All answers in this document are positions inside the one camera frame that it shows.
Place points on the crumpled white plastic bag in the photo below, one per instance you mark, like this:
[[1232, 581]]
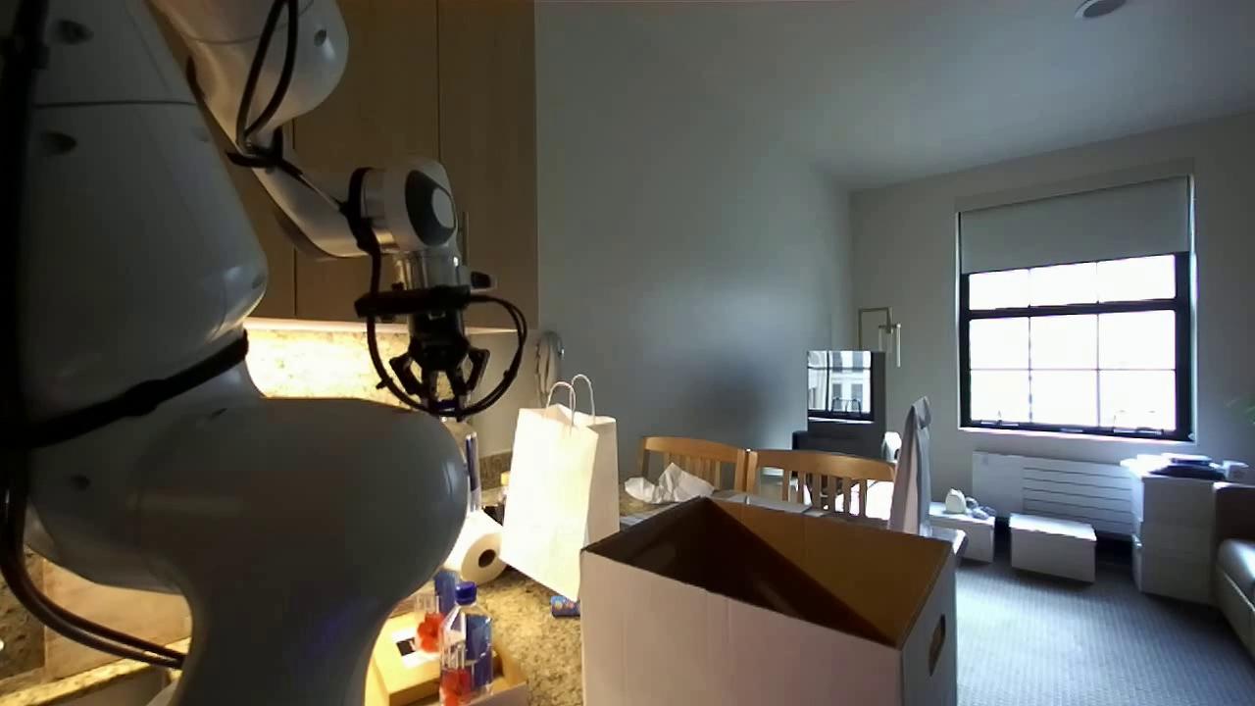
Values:
[[667, 491]]

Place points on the white roller blind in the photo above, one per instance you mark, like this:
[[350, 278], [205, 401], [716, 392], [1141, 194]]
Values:
[[1079, 223]]

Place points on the dark TV stand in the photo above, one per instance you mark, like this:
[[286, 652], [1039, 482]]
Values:
[[838, 436]]

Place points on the ceiling smoke detector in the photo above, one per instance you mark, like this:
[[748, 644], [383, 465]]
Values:
[[1100, 10]]

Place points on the white drawer cabinet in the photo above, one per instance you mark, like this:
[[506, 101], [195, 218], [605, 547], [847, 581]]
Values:
[[1177, 535]]

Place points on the lit flat screen monitor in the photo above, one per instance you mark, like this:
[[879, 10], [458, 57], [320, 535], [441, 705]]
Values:
[[838, 381]]

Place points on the white storage cube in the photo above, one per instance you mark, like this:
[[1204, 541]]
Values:
[[1054, 547], [965, 531]]

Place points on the black framed window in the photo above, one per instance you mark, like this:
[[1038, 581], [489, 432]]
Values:
[[1079, 346]]

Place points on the wooden dining chair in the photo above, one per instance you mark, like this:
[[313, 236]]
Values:
[[826, 474], [701, 462]]

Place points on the white hanging cloth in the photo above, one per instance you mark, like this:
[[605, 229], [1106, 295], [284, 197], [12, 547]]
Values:
[[910, 474]]

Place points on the white wall radiator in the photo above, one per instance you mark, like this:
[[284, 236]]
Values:
[[1059, 491]]

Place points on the clear water bottle blue cap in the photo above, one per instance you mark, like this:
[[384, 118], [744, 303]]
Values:
[[462, 673], [434, 632]]

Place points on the grey sofa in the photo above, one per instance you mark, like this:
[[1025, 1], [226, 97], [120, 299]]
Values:
[[1238, 575]]

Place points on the small tan box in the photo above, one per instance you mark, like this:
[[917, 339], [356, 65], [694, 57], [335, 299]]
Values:
[[398, 673]]

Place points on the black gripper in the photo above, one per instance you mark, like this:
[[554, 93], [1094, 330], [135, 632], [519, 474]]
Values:
[[441, 342]]

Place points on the white cardboard storage box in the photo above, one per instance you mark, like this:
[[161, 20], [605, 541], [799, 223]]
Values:
[[693, 650]]

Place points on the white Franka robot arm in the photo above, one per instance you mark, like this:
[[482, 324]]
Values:
[[131, 261]]

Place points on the white paper shopping bag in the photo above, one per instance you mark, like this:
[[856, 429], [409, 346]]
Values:
[[554, 496]]

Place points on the white paper towel roll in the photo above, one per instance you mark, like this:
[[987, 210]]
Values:
[[489, 555]]

